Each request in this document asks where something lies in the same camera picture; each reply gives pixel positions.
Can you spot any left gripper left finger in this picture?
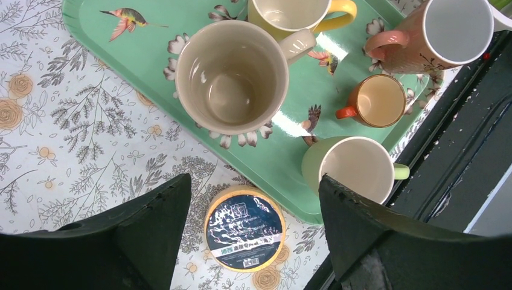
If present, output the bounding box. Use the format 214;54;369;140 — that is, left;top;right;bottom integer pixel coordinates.
1;173;191;289

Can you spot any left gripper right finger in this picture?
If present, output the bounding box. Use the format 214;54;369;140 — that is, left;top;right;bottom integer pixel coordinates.
318;175;511;289

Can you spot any light green mug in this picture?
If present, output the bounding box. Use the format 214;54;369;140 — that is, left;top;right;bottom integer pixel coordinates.
301;136;410;204

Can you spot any small orange mug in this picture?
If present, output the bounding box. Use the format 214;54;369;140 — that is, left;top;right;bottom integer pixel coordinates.
335;74;406;128

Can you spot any cream floral tall mug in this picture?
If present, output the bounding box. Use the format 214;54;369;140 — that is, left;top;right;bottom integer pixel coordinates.
175;20;317;135

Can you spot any green floral tray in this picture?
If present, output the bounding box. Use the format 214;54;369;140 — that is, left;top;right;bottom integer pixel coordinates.
62;1;443;224

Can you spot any yellow mug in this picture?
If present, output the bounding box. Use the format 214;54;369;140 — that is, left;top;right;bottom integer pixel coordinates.
248;0;357;40

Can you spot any blue-topped tape roll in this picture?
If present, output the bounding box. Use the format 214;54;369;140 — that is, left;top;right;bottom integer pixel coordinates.
203;185;286;272

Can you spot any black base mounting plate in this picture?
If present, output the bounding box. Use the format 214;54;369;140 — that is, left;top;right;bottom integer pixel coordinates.
306;31;511;289

